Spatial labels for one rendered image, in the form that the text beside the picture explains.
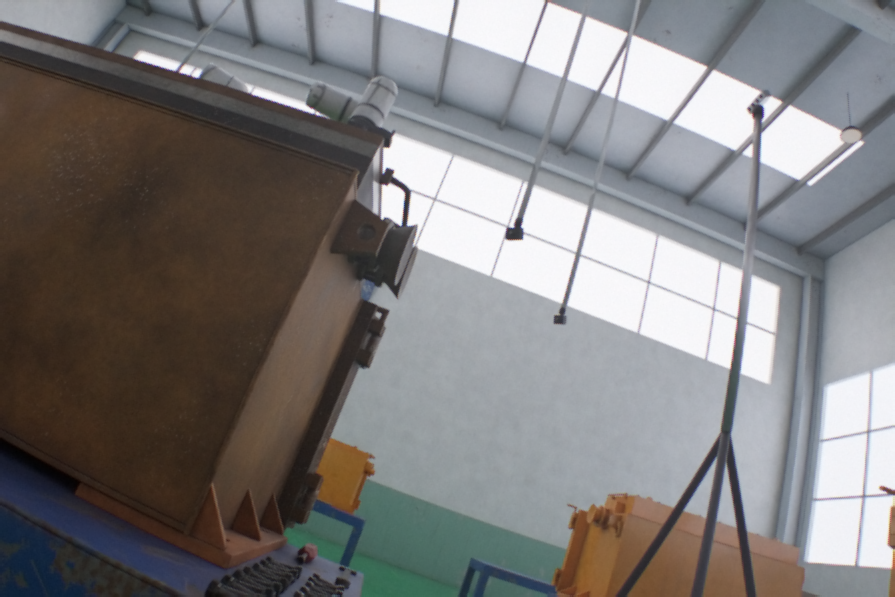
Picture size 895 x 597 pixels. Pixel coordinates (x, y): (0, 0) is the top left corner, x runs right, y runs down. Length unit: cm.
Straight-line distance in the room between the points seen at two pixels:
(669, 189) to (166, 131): 1259
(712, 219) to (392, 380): 786
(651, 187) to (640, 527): 1017
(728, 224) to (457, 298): 648
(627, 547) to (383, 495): 678
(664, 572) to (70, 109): 360
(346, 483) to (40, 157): 532
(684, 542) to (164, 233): 346
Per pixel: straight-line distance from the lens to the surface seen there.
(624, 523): 364
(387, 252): 104
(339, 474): 607
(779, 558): 433
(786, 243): 1449
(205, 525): 78
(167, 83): 119
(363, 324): 138
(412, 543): 1001
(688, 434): 1178
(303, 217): 86
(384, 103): 160
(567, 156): 1264
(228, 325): 81
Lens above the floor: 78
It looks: 23 degrees up
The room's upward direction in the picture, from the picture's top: 22 degrees clockwise
